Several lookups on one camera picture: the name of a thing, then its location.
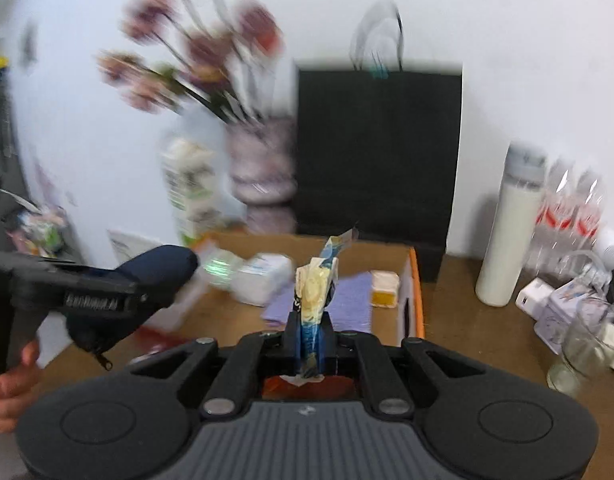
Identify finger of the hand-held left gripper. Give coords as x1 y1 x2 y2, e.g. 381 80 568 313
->
52 265 148 295

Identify white green milk carton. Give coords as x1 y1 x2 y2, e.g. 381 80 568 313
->
159 135 228 248

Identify white cable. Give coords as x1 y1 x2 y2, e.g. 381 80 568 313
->
559 250 614 313

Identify white charger block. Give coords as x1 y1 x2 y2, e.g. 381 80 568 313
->
516 277 562 322

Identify white yellow small box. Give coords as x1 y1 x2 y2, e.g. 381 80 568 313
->
369 270 402 308

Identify navy zip pouch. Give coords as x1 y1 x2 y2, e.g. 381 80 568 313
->
67 245 200 372

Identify red orange cardboard box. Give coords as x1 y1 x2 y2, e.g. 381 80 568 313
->
137 232 426 356

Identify black paper bag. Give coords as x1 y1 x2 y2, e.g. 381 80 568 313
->
293 0 464 283

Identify white tissue pack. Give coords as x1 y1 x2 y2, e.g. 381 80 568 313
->
232 254 295 307

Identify pile of colourful packets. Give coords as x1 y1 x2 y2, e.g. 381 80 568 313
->
2 190 70 261

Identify white thermos bottle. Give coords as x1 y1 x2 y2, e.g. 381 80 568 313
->
476 142 546 307

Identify brown wooden desktop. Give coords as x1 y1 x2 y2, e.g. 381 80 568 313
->
37 240 614 461

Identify clear water bottle red label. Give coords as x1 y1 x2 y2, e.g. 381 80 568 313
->
572 169 606 271
533 159 576 281

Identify yellow blue snack packet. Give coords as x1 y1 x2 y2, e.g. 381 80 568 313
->
294 227 360 386

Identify purple cloth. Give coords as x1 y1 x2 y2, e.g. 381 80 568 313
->
262 270 375 333

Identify pink patterned vase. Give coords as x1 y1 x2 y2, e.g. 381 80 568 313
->
224 119 298 236

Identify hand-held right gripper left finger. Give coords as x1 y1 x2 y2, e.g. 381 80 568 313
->
129 312 302 418

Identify person's left hand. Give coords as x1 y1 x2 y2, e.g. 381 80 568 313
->
0 339 44 436

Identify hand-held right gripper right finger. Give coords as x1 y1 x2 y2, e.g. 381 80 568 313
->
317 311 488 418

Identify white round speaker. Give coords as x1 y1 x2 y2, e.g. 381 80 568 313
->
594 227 614 271

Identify silver green packet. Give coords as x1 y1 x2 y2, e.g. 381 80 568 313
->
199 251 248 289

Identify white wall socket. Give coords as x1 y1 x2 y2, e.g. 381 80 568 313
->
107 229 164 262

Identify pale printed tin box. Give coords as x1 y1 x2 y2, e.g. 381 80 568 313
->
534 280 608 356

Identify clear drinking glass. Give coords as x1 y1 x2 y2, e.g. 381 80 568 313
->
547 294 614 396

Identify pink artificial flowers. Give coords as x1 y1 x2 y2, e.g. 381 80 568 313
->
97 0 288 126

